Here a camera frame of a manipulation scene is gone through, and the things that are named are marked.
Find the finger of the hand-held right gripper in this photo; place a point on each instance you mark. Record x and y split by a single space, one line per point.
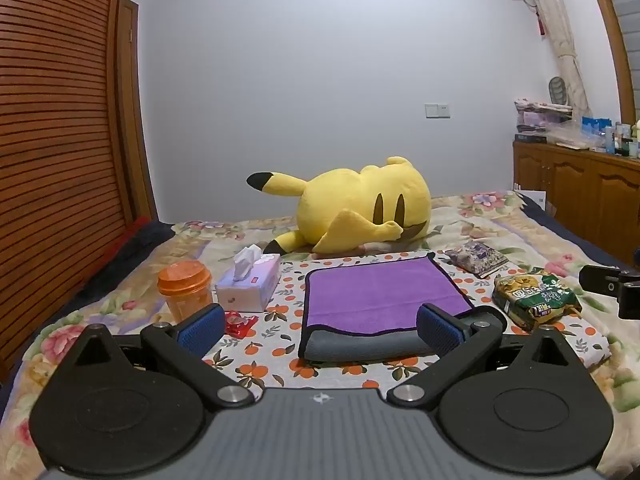
602 280

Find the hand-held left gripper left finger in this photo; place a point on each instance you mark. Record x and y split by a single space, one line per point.
202 329

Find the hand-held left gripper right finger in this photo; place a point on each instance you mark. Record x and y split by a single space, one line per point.
440 329

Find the purple and grey towel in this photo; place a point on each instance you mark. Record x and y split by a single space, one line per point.
380 295

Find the red snack packet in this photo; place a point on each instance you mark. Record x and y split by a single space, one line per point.
240 322

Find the orange lidded cup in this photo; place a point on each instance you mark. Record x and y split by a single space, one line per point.
185 290

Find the dark blue mattress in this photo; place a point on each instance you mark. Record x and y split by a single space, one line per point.
575 232

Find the white tissue box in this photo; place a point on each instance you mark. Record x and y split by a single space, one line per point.
250 287

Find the green snack bag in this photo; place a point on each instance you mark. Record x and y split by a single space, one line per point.
535 297

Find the orange fruit print cloth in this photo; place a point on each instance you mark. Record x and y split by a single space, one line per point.
280 330

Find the purple snack packet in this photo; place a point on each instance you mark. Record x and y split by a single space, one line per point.
477 257

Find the wooden cabinet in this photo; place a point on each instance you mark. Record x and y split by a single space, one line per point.
585 185

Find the white cardboard box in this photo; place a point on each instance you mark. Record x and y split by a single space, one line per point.
532 199

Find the dark blue and red blanket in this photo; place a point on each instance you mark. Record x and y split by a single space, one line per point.
125 250

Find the group of bottles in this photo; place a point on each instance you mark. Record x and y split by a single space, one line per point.
612 135

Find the yellow plush toy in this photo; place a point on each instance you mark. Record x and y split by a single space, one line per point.
350 200

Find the wooden louvred wardrobe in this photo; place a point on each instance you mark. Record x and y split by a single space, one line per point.
55 135

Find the cream lace curtain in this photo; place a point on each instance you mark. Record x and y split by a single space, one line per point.
562 35

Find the white wall switch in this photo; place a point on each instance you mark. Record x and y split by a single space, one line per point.
437 111

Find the wooden door frame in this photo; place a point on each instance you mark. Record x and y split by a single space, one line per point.
135 110

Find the wooden window frame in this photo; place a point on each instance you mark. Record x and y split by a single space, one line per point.
612 35

